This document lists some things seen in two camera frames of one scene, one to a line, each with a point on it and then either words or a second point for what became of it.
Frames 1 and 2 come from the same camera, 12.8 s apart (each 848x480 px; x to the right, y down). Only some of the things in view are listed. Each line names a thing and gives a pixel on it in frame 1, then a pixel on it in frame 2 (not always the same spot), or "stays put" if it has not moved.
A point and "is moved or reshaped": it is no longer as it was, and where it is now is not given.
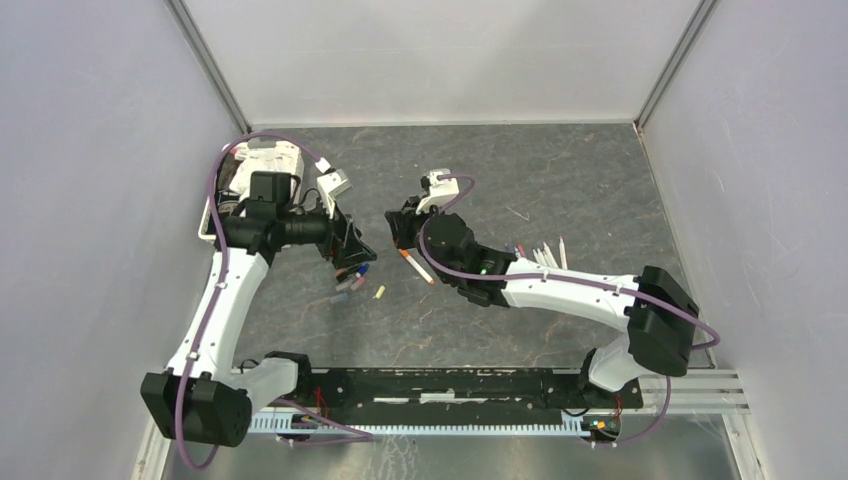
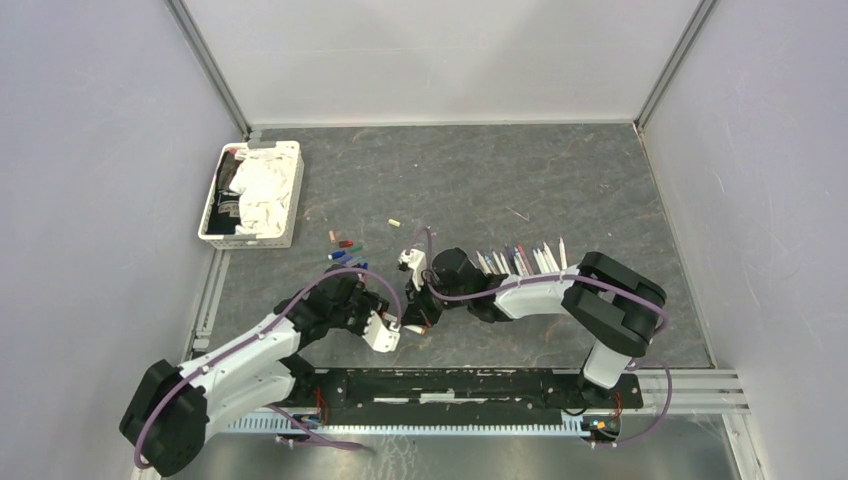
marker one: (550, 255) stays put
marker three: (539, 257) stays put
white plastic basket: (236, 162) stays put
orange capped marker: (428, 279) is moved or reshaped
